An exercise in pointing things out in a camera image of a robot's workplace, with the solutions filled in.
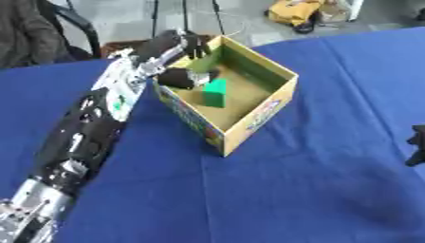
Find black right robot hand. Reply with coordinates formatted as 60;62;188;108
403;124;425;168

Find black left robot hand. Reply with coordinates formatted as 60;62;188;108
133;29;221;90

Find tan cardboard box green inside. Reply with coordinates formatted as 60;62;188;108
153;35;301;158

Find black tripod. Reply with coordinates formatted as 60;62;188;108
149;0;228;39

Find green rectangular block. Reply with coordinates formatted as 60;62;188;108
200;78;230;109

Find black chair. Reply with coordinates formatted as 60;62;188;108
36;0;103;61

